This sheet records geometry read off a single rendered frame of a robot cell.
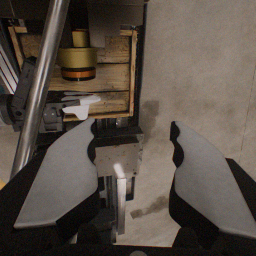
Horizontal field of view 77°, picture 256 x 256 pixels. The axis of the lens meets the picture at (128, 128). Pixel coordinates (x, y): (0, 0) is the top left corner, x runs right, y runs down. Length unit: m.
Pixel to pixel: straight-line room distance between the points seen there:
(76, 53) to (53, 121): 0.17
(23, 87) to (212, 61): 1.73
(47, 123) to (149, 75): 1.30
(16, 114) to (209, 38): 1.68
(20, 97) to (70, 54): 0.15
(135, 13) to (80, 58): 0.13
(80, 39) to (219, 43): 1.66
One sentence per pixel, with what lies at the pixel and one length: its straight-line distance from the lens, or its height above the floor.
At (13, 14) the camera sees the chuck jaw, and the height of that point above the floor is 1.20.
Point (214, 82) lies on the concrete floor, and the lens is 2.00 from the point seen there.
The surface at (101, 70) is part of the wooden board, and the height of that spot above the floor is 0.88.
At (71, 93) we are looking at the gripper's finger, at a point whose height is 1.06.
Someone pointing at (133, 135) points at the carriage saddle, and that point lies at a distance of 0.68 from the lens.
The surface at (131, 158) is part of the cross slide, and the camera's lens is 0.69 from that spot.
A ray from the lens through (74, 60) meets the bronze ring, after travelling 0.35.
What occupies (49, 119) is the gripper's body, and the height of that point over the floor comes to 1.10.
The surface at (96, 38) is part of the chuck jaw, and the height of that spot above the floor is 1.10.
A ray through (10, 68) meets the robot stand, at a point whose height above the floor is 0.23.
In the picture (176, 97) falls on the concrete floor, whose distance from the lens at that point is 1.81.
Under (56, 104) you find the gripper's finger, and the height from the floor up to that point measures 1.12.
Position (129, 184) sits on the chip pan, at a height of 0.54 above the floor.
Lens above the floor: 1.47
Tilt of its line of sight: 57 degrees down
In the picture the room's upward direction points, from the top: 156 degrees clockwise
